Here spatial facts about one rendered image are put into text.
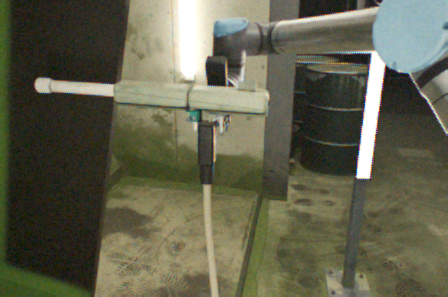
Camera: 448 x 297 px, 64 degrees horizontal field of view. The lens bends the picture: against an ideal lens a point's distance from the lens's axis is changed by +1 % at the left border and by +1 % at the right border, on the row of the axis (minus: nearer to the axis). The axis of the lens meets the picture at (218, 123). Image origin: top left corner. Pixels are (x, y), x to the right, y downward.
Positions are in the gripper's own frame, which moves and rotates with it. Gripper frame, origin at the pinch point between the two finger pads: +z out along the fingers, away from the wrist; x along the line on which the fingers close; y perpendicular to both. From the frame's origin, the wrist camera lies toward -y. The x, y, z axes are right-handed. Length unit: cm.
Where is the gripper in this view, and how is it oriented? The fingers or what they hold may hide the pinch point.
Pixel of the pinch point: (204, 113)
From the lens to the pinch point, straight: 70.6
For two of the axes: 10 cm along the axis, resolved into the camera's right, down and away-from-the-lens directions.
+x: -9.9, -0.8, 1.5
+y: -0.2, 9.3, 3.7
